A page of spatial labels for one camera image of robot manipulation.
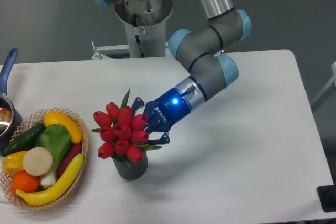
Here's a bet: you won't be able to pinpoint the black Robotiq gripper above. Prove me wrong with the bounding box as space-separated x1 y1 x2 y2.
131 88 191 145

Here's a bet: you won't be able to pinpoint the red tulip bouquet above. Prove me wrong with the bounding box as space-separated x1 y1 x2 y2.
91 91 162 168

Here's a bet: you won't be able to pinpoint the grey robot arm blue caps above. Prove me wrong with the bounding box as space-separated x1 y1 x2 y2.
94 0 251 147

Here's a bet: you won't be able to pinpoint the dark grey ribbed vase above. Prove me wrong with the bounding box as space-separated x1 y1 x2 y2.
112 151 148 180

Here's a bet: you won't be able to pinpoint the purple sweet potato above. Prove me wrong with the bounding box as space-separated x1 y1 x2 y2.
57 143 82 177

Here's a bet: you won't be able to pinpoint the yellow squash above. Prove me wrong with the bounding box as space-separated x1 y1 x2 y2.
43 111 83 144

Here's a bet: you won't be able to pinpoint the green bok choy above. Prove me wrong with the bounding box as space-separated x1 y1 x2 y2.
35 124 71 188

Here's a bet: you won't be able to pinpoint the yellow banana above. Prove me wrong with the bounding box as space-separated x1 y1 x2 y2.
16 153 84 206

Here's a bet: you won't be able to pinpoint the woven wicker basket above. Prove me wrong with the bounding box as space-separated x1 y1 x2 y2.
1 107 89 211

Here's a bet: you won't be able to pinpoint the beige round disc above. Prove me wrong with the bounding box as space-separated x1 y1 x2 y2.
23 147 53 176

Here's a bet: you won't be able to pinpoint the green cucumber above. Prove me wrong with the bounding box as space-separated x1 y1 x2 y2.
1 123 46 157

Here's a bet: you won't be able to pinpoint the orange fruit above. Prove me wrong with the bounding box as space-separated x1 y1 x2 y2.
10 172 40 196

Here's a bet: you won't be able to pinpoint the yellow bell pepper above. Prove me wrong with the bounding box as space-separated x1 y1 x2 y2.
2 151 28 176

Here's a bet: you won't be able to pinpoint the black device at table edge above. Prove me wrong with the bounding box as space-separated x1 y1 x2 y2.
317 185 335 212

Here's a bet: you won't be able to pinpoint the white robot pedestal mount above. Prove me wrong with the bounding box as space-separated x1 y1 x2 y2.
91 16 170 60

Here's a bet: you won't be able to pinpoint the blue handled saucepan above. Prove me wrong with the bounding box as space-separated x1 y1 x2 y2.
1 48 22 151

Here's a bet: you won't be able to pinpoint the white frame at right edge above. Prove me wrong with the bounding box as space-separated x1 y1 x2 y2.
310 62 335 112

